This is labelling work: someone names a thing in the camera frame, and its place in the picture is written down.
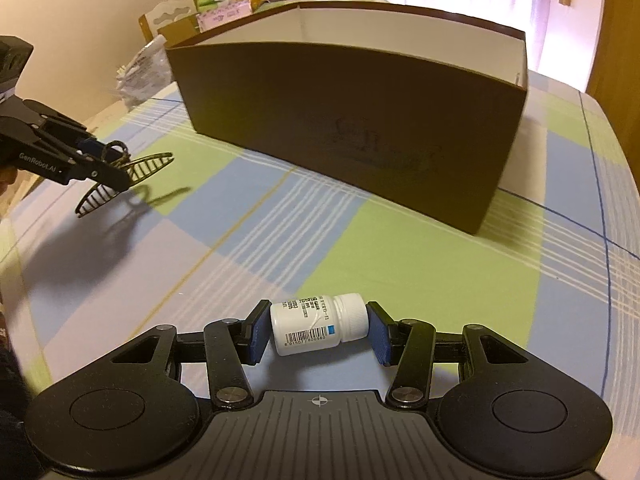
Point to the white pill bottle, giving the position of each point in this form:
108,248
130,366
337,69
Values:
310,327

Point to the clear plastic bag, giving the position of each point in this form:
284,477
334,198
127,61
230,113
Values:
145,72

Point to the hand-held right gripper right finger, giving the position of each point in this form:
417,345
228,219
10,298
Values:
378,334

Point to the plain brown cardboard box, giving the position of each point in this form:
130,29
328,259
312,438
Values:
182,30

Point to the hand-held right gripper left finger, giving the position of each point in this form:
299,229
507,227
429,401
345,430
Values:
260,332

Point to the wooden door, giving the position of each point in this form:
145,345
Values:
617,25

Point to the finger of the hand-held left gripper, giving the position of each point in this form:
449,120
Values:
65,127
102,172

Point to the leopard print hair clip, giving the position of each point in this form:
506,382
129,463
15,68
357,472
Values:
145,165

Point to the brown cardboard box white inside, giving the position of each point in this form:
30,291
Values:
350,125

